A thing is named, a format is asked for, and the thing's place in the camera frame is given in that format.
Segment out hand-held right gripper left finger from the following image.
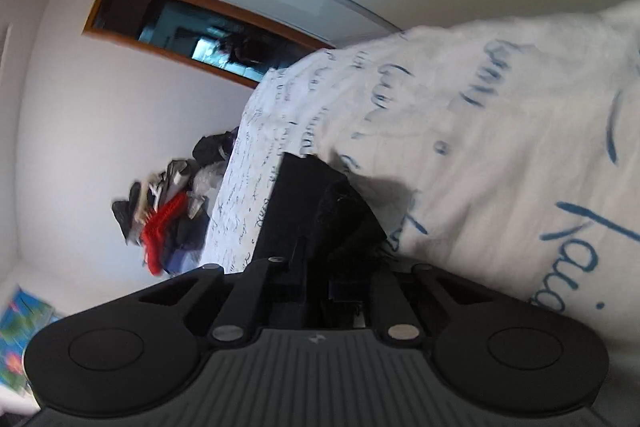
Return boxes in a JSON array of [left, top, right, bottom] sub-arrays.
[[137, 237, 308, 349]]

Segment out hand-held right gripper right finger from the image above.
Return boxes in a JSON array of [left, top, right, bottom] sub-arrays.
[[325, 263, 503, 349]]

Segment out black pants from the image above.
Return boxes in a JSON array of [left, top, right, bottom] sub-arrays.
[[245, 151, 388, 330]]

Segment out pile of clothes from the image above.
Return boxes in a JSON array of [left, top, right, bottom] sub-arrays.
[[111, 129, 241, 278]]

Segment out red knit sweater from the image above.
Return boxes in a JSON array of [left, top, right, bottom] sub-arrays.
[[140, 192, 190, 277]]

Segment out black jacket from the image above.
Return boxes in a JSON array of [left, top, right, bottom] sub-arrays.
[[111, 182, 146, 243]]

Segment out black backpack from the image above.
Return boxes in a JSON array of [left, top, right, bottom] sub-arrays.
[[192, 132, 238, 165]]

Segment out white script-print bedsheet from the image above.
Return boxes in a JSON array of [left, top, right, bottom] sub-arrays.
[[202, 0, 640, 343]]

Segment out lotus print curtain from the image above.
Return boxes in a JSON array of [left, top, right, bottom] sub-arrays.
[[0, 286, 63, 395]]

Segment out wooden door frame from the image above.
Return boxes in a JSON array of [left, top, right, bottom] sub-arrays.
[[35, 0, 336, 90]]

